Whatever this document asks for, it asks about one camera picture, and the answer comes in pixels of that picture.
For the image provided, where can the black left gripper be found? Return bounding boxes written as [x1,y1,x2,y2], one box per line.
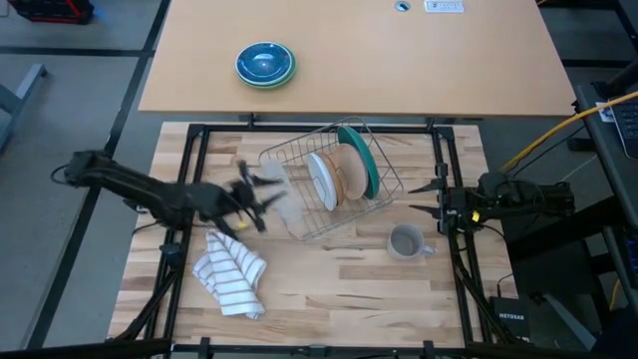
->
[226,159,289,234]

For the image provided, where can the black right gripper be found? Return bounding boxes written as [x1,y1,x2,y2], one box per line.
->
[408,179,483,234]

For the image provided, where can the white plate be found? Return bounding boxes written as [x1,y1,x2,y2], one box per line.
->
[305,152,339,212]

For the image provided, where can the silver wire dish rack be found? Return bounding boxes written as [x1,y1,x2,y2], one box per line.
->
[257,116,405,241]

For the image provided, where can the large green plate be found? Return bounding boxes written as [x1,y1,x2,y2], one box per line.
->
[336,125,381,200]

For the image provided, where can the white cutlery holder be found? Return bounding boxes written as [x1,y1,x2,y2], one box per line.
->
[261,158,306,228]

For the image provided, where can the grey ceramic mug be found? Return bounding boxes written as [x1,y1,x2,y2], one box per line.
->
[386,222,438,262]

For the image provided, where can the white brown striped towel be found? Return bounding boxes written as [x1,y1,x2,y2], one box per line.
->
[192,228,268,320]

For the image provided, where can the small green plate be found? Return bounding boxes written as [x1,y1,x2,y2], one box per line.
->
[237,49,299,91]

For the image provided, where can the stacked blue green bowls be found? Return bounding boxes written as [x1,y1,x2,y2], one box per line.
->
[235,41,295,87]

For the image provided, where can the light wooden desk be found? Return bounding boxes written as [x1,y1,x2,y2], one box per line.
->
[138,0,578,119]

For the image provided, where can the black side table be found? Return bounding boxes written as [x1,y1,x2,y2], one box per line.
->
[575,59,638,359]

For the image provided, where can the white label card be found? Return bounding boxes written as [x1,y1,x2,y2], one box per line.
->
[595,102,617,124]

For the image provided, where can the white power strip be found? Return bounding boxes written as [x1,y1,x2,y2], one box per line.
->
[424,0,467,15]

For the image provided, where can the black keyboard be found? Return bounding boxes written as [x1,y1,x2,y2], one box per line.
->
[610,99,638,161]

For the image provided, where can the red black crate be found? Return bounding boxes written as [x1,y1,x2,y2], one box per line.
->
[7,0,96,25]

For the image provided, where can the black metal table frame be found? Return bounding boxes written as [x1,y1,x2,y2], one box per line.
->
[107,122,504,359]

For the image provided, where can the black Netgear network switch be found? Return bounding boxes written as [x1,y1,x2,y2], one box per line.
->
[488,296,532,343]

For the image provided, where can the yellow cable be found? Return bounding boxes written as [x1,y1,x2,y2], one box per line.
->
[500,91,638,174]
[608,278,622,313]

